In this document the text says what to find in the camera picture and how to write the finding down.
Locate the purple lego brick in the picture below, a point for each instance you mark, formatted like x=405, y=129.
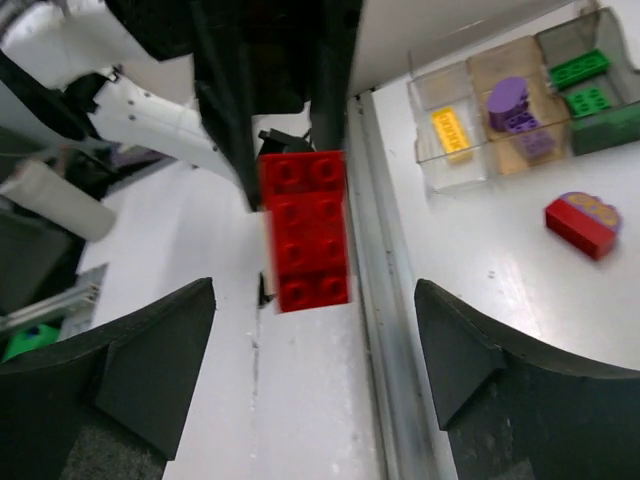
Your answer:
x=528, y=137

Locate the red brick with cupcake print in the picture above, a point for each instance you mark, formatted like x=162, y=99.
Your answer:
x=585, y=222

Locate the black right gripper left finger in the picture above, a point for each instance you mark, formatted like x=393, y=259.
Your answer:
x=112, y=402

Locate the purple rounded lego block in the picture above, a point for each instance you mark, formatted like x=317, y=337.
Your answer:
x=508, y=98

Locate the green two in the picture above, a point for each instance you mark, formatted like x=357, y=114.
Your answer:
x=579, y=69

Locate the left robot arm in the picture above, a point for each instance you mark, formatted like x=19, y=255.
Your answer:
x=64, y=61

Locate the aluminium table rail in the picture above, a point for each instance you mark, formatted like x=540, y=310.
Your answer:
x=413, y=445

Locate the long yellow lego plate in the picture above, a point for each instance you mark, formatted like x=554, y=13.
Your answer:
x=452, y=135

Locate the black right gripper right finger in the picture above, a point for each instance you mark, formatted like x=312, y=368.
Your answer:
x=515, y=407

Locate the red lego brick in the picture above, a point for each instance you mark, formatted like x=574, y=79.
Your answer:
x=303, y=197

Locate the colourless clear container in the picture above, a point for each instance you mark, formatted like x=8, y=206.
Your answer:
x=449, y=86

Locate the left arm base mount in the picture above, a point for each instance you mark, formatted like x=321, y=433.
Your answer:
x=255, y=58

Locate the small green lego brick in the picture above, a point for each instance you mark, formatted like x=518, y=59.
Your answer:
x=607, y=129

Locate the green sloped lego brick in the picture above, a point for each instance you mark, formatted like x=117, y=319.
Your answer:
x=587, y=102

